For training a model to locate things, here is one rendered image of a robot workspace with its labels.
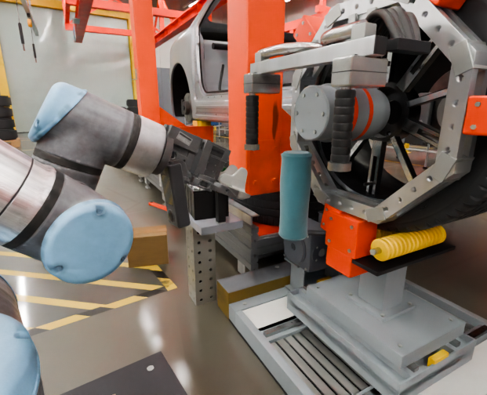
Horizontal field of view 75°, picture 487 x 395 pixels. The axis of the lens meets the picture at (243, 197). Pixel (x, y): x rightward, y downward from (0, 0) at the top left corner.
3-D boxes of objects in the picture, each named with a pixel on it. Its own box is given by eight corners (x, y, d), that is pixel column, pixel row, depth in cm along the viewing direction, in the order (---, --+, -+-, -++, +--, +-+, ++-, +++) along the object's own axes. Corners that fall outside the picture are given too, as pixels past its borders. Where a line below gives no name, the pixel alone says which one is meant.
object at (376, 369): (470, 362, 102) (477, 336, 99) (396, 411, 86) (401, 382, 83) (351, 287, 144) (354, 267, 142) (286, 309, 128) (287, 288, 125)
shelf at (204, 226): (243, 227, 122) (243, 219, 121) (201, 235, 115) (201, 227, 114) (201, 200, 159) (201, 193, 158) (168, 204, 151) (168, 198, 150)
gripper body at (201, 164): (235, 152, 57) (175, 125, 50) (218, 197, 57) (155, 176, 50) (215, 147, 63) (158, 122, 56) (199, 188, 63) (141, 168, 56)
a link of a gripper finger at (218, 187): (243, 192, 59) (204, 177, 54) (241, 200, 59) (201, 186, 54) (230, 187, 63) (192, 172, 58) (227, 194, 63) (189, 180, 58)
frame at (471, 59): (458, 243, 70) (516, -49, 55) (439, 249, 67) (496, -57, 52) (301, 189, 116) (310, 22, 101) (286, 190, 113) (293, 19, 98)
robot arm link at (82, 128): (24, 141, 47) (48, 77, 47) (110, 169, 54) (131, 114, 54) (24, 146, 39) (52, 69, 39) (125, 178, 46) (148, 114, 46)
